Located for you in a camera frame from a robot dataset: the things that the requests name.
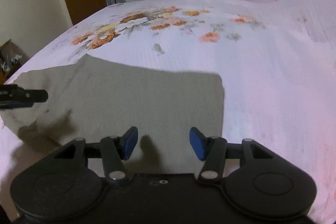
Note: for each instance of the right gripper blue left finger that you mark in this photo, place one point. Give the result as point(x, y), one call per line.
point(113, 151)

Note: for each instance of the grey pants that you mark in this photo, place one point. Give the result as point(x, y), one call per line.
point(94, 98)

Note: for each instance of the pink floral bed sheet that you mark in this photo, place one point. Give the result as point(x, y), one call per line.
point(276, 59)

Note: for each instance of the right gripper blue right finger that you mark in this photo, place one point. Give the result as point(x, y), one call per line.
point(214, 151)

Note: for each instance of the cluttered side table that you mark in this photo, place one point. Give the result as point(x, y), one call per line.
point(12, 58)

